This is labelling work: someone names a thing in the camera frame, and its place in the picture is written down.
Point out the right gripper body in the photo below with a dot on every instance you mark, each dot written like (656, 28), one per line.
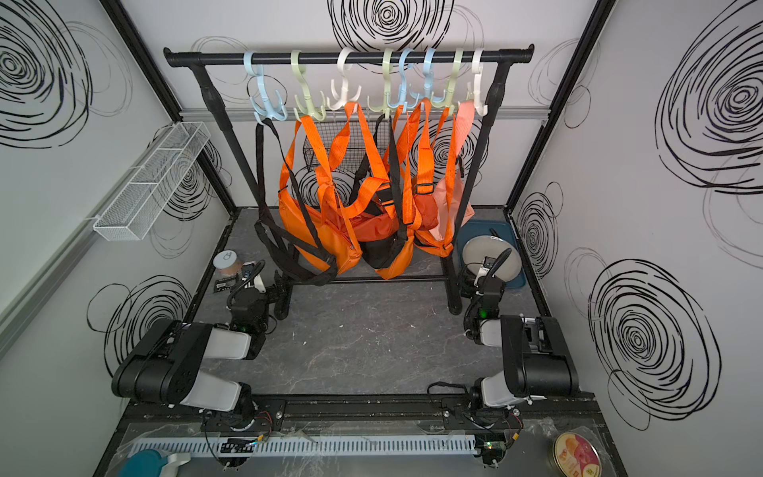
(469, 289)

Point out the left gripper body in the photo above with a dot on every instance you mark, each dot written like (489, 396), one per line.
(270, 295)

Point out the orange sling bag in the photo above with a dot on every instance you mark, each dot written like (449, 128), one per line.
(425, 241)

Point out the pink sling bag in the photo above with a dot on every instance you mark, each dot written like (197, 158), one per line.
(449, 191)

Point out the orange drawstring bag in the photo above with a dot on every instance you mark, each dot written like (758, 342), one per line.
(398, 259)

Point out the orange and black backpack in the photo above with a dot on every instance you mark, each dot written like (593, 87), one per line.
(282, 245)

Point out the black sling bag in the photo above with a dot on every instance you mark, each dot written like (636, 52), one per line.
(375, 253)

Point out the orange crossbody bag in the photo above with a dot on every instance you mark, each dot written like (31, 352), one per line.
(324, 232)

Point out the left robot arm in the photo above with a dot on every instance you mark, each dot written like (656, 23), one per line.
(165, 366)

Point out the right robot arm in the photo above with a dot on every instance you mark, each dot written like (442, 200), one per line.
(536, 361)

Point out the light blue hook leftmost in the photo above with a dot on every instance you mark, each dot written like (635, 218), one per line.
(263, 107)

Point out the light blue hook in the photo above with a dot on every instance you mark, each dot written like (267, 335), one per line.
(402, 101)
(263, 107)
(428, 75)

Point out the light blue hook middle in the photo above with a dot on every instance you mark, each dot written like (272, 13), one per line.
(402, 101)

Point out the white hook middle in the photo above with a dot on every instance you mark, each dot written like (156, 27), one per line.
(341, 96)

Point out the white hook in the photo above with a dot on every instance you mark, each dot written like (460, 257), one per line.
(341, 96)
(474, 88)

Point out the white hook rightmost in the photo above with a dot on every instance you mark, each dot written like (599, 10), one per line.
(474, 88)

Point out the light green hook right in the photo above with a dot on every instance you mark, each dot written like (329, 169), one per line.
(447, 100)

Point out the light green hook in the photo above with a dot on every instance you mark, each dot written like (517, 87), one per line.
(304, 104)
(447, 100)
(385, 107)

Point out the light blue hook right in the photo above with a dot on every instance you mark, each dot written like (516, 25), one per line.
(428, 75)

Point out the light green hook left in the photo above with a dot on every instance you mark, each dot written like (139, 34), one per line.
(304, 104)

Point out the light green hook middle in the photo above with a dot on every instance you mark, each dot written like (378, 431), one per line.
(385, 107)

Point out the small black card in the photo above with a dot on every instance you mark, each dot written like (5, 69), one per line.
(226, 283)

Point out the grey round plate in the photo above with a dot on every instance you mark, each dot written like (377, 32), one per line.
(478, 248)

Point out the teal tray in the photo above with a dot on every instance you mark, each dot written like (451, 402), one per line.
(498, 229)

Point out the teal round object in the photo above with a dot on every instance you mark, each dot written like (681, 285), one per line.
(154, 463)

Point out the round printed tin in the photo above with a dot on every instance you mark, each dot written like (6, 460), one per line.
(574, 456)

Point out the black garment rack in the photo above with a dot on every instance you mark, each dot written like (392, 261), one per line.
(197, 62)

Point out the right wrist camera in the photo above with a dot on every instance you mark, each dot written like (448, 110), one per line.
(484, 265)

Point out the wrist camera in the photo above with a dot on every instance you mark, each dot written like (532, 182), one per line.
(251, 276)
(484, 265)

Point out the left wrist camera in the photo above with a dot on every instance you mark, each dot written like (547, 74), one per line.
(251, 276)

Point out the white mesh wall shelf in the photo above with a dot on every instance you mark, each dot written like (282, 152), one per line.
(136, 207)

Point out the white slotted cable duct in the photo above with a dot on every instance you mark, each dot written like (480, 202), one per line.
(302, 446)

